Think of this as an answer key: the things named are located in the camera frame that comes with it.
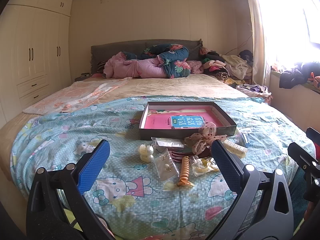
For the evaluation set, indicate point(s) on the yellow clips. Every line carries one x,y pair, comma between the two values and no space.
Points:
202,166

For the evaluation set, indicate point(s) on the white card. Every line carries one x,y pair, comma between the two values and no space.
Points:
168,143

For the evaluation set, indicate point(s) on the dark clothes on windowsill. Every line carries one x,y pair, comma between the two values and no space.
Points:
299,75

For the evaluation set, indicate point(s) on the bed with beige sheet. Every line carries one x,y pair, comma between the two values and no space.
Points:
198,85

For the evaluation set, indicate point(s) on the hello kitty teal blanket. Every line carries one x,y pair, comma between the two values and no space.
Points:
128,193

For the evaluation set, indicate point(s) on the dark floral quilt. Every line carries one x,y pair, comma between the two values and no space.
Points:
162,60

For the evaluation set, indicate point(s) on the earrings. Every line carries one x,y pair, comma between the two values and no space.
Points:
166,167

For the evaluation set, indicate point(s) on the peach floral towel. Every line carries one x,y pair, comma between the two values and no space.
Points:
79,95

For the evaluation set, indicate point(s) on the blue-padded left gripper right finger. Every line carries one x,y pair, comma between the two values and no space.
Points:
262,208

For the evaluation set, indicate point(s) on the dark shallow cardboard box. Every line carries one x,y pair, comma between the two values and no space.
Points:
228,128

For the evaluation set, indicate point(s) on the maroon hair comb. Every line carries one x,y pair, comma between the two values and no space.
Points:
177,156

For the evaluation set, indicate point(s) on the pink quilt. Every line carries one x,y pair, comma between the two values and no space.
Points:
118,67

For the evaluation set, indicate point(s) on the cream wardrobe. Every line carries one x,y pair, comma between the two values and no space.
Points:
34,53

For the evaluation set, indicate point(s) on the clothes heap beside bed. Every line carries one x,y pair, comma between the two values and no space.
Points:
256,91

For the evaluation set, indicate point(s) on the cream claw hair clip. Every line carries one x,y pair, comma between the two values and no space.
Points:
235,149

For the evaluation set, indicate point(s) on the cream curtain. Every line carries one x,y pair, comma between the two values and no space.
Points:
261,73

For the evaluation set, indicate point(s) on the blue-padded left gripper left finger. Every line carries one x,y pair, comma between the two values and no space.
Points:
46,218

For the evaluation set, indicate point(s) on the grey headboard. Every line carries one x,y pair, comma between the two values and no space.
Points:
102,53

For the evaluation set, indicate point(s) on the pile of clothes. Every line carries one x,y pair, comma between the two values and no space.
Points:
239,68

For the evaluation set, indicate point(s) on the pink polka-dot bow scrunchie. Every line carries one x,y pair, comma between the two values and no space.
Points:
204,138

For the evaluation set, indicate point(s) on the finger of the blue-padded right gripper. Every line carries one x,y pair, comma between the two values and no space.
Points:
313,134
304,160

